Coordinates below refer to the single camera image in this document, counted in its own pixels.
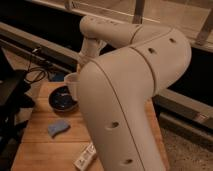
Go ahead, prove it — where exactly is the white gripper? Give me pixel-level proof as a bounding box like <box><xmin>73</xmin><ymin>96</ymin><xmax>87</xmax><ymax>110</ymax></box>
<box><xmin>76</xmin><ymin>37</ymin><xmax>108</xmax><ymax>74</ymax></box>

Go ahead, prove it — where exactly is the black stand at left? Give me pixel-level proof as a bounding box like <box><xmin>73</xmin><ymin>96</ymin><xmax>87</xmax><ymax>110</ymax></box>
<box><xmin>0</xmin><ymin>47</ymin><xmax>35</xmax><ymax>171</ymax></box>

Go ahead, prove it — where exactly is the blue sponge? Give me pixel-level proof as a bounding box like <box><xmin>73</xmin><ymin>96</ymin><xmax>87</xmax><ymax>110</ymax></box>
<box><xmin>47</xmin><ymin>120</ymin><xmax>70</xmax><ymax>137</ymax></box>

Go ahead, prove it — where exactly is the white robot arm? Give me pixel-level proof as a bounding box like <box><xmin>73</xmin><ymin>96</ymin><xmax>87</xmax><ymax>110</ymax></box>
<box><xmin>78</xmin><ymin>16</ymin><xmax>191</xmax><ymax>171</ymax></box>

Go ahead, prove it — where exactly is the white ceramic cup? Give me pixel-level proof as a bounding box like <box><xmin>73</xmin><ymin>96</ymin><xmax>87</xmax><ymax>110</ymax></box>
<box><xmin>64</xmin><ymin>73</ymin><xmax>78</xmax><ymax>101</ymax></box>

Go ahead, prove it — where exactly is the black cable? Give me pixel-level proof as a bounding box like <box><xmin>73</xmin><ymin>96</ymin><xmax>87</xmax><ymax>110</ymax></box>
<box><xmin>23</xmin><ymin>46</ymin><xmax>55</xmax><ymax>85</ymax></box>

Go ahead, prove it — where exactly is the blue object behind table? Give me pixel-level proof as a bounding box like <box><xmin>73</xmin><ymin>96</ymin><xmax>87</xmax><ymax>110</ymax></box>
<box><xmin>51</xmin><ymin>74</ymin><xmax>65</xmax><ymax>82</ymax></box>

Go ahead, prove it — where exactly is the dark blue ceramic bowl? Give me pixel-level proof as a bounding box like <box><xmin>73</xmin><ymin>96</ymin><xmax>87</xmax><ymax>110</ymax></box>
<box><xmin>48</xmin><ymin>86</ymin><xmax>77</xmax><ymax>111</ymax></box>

